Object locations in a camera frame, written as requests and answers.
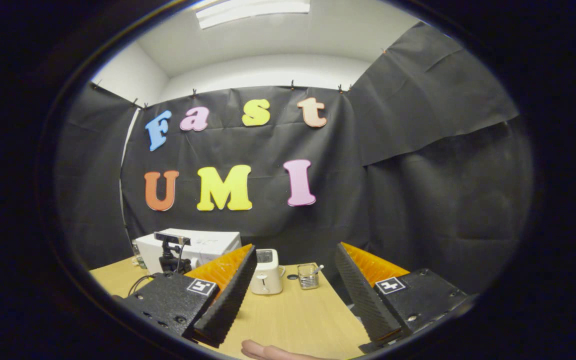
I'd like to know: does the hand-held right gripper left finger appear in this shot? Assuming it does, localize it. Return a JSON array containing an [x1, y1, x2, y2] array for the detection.
[[113, 243, 259, 349]]

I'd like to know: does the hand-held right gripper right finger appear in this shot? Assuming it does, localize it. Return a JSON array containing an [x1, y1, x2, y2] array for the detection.
[[334, 241, 471, 347]]

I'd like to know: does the white microwave oven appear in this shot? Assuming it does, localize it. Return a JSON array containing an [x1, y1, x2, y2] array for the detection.
[[134, 229, 243, 275]]

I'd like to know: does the clear plastic bottle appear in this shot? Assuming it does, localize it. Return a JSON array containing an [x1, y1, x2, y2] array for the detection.
[[131, 240, 147, 270]]

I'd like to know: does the white toaster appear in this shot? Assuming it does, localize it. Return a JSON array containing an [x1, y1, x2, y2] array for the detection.
[[249, 248, 286, 295]]

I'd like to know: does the clear glass cup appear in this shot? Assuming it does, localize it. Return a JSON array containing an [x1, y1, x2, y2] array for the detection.
[[297, 263, 319, 290]]

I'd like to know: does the black backdrop cloth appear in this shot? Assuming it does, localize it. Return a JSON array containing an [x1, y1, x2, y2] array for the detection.
[[55, 22, 534, 296]]

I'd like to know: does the long ceiling light panel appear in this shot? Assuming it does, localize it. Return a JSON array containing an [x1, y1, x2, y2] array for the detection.
[[195, 0, 312, 29]]

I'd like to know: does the black cable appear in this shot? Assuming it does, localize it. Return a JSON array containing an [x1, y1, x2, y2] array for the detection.
[[128, 274, 156, 297]]

